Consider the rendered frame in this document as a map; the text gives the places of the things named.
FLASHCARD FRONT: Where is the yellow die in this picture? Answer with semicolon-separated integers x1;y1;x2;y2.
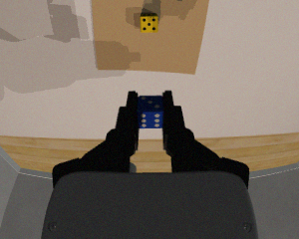
140;14;158;33

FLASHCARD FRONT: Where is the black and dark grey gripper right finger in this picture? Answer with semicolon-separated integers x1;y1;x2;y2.
162;91;249;190

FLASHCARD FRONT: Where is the dark blue die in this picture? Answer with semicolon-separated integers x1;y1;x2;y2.
137;96;163;128

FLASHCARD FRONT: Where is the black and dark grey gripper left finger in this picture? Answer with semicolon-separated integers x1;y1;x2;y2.
52;91;139;188

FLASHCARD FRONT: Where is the tan mat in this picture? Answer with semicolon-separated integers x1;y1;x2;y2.
92;0;209;75

